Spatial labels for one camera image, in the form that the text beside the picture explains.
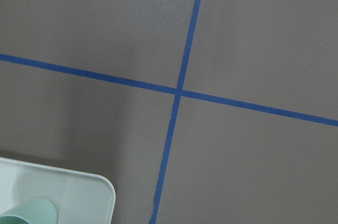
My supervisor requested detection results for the green plastic cup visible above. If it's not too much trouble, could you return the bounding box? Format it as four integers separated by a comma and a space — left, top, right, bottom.
1, 198, 58, 224

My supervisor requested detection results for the cream rabbit tray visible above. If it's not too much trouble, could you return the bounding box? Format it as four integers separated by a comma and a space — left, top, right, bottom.
1, 157, 116, 223

